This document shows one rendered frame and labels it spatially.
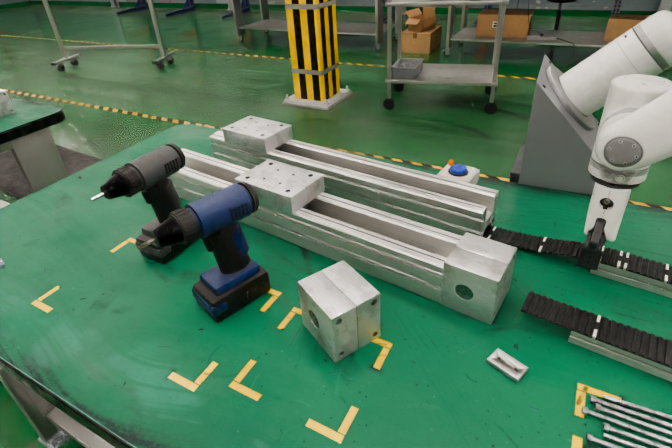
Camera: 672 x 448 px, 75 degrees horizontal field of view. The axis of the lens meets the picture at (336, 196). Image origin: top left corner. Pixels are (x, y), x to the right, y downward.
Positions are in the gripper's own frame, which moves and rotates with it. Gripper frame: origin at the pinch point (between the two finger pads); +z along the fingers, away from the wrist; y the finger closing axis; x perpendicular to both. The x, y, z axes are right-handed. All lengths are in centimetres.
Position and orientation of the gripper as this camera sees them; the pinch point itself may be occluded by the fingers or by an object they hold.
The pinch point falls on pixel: (592, 249)
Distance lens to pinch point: 94.8
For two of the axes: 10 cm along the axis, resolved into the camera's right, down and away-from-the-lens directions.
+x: -8.2, -2.6, 5.2
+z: 0.6, 8.6, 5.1
